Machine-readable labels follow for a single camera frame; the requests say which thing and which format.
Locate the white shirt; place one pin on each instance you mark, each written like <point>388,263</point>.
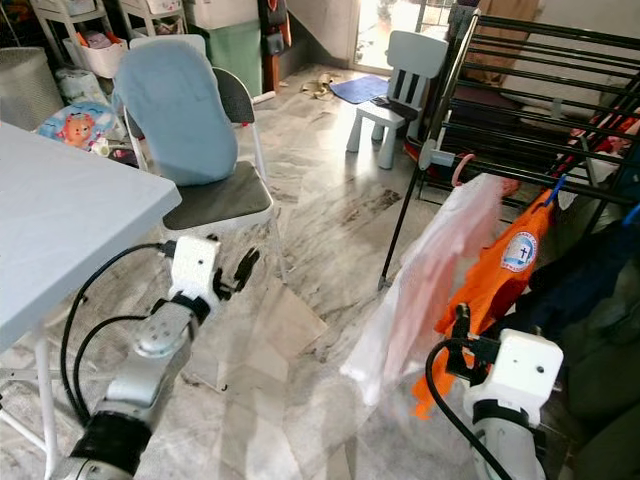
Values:
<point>425,290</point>

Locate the pink clothes hanger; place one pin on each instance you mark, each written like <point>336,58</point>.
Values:
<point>455,172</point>

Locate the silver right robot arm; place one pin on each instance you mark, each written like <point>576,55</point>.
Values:
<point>510,455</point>

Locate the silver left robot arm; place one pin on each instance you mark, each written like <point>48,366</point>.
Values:
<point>150,360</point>

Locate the blue clothes hanger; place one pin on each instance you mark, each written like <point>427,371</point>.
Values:
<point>632,213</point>
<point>557,190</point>

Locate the orange shirt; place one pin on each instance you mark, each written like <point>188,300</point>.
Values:
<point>495,280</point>

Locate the navy garment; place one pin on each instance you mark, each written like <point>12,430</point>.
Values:
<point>580,270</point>

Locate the green armchair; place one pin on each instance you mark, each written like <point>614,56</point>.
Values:
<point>605,400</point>

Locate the light blue folding table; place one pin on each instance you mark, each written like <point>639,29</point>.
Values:
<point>70,220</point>

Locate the black drying rack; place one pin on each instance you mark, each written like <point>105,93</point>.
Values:
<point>435,153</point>

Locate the blue chair cover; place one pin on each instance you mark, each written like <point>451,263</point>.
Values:
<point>175,110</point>

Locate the tan floor item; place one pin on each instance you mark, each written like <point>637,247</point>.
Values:
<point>317,87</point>

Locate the green storage bin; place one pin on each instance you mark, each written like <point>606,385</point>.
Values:
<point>235,58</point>

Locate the blue floor mat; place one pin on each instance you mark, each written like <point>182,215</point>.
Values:
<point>358,90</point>

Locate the round cartoon print mat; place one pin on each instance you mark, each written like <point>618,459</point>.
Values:
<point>75,128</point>

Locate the red black upright appliance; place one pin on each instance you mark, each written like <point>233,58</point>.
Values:
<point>273,45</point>

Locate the patterned plastic pack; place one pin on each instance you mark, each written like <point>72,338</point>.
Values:
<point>80,86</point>

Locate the white storage basket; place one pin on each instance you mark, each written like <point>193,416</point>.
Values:
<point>98,62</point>

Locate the white storage box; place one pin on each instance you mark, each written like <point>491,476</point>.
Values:
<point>222,12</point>

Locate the beige pillow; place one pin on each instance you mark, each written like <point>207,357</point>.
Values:
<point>560,85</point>

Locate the light blue kids chair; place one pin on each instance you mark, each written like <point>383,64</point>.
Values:
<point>415,60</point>

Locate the white storage rack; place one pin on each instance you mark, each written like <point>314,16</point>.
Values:
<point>150,15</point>
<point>50,12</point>

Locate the grey woven laundry basket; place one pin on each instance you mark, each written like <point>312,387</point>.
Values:
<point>28,90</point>

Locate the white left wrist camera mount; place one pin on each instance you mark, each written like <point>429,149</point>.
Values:
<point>195,265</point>

